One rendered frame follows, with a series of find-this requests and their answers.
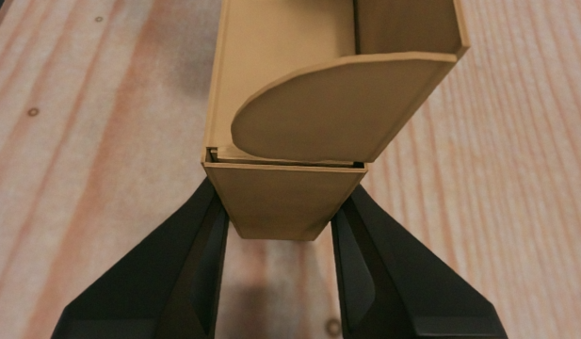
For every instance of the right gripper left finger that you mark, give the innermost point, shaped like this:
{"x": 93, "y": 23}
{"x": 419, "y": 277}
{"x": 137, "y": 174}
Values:
{"x": 145, "y": 295}

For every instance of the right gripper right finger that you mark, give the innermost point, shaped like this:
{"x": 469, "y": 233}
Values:
{"x": 416, "y": 294}

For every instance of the brown cardboard box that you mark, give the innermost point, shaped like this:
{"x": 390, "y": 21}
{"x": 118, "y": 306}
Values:
{"x": 290, "y": 129}

